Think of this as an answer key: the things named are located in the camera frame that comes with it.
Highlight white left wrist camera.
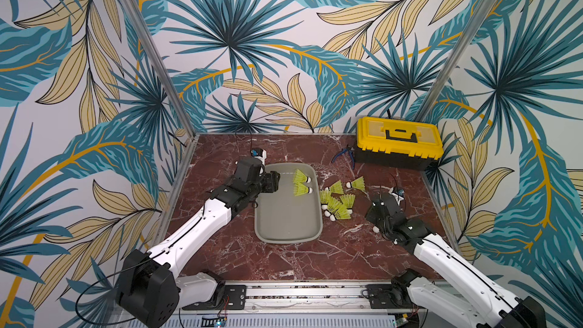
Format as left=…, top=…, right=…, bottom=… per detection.
left=251, top=147, right=267, bottom=165

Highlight blue handled pliers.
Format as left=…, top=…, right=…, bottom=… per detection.
left=331, top=145, right=356, bottom=170

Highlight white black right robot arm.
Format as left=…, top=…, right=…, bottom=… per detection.
left=365, top=193, right=547, bottom=327

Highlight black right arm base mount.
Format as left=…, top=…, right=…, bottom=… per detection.
left=362, top=269, right=421, bottom=309

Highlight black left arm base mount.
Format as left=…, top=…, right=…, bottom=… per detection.
left=176, top=270, right=247, bottom=311

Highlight yellow black toolbox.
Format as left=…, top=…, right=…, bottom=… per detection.
left=354, top=116, right=444, bottom=171

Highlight grey plastic tray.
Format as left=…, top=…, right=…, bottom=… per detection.
left=254, top=162, right=323, bottom=244

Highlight green shuttlecock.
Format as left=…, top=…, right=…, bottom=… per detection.
left=293, top=182, right=313, bottom=197
left=326, top=180, right=345, bottom=195
left=293, top=169, right=311, bottom=184
left=346, top=176, right=366, bottom=193
left=321, top=197, right=344, bottom=217
left=320, top=190, right=332, bottom=210
left=340, top=194, right=356, bottom=210
left=329, top=207, right=352, bottom=222

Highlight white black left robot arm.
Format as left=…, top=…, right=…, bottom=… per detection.
left=116, top=148, right=280, bottom=327

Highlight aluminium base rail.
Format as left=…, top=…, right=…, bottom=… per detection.
left=104, top=279, right=461, bottom=328

